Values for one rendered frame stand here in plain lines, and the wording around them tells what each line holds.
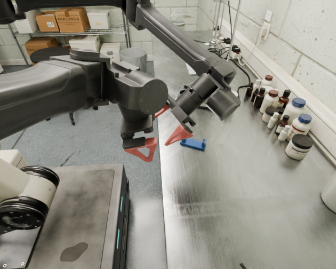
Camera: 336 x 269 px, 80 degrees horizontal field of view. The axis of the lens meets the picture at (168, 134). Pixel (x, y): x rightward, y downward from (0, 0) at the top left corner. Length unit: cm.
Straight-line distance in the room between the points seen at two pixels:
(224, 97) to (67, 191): 99
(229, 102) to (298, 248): 42
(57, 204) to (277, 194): 101
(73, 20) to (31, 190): 244
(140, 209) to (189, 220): 90
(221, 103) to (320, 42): 66
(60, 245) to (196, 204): 68
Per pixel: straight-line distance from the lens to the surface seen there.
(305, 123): 91
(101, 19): 310
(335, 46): 104
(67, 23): 312
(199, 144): 80
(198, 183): 69
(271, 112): 98
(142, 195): 155
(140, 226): 145
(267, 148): 88
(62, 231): 114
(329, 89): 103
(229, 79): 58
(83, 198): 119
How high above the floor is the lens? 132
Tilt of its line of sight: 42 degrees down
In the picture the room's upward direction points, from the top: straight up
